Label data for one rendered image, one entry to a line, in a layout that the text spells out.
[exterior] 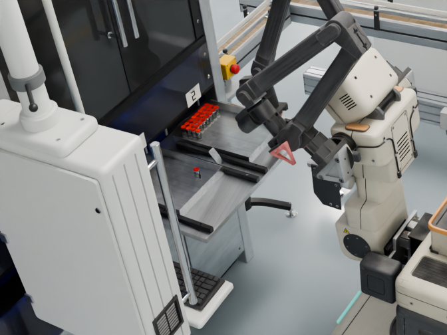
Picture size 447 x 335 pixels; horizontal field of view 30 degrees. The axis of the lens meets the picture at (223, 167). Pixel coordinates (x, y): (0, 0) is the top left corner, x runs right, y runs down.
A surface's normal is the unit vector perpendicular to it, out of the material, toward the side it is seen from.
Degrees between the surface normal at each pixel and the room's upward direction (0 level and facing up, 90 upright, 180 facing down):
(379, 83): 48
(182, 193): 0
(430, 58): 90
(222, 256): 90
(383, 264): 0
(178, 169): 0
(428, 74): 90
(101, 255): 90
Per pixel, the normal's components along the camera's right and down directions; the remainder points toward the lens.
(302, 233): -0.15, -0.78
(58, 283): -0.53, 0.58
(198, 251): 0.82, 0.25
